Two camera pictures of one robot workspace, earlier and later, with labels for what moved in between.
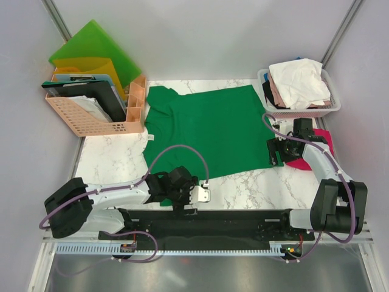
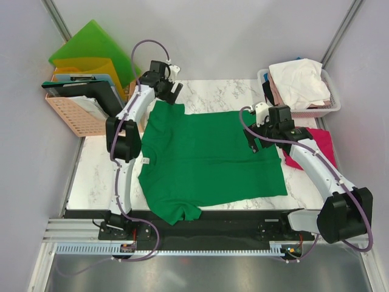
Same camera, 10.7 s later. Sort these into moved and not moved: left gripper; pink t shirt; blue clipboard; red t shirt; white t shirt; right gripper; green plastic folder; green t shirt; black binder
Moved: right gripper; left gripper; green t shirt
Not moved: white t shirt; pink t shirt; blue clipboard; red t shirt; green plastic folder; black binder
